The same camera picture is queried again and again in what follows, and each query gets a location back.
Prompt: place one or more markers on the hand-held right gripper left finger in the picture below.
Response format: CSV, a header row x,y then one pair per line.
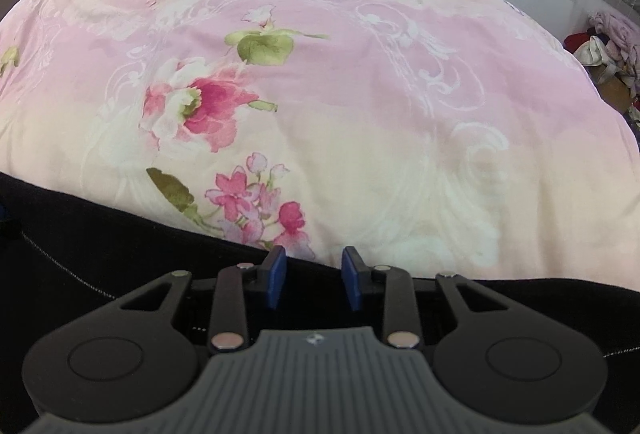
x,y
274,276

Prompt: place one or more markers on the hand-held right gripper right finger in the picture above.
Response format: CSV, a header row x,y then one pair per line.
x,y
352,279

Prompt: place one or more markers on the black pants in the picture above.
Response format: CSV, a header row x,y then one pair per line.
x,y
75,244

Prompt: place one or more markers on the pink floral bed sheet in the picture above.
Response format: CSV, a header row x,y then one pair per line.
x,y
350,113

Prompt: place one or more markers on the pile of clothes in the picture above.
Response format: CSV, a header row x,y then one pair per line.
x,y
612,43

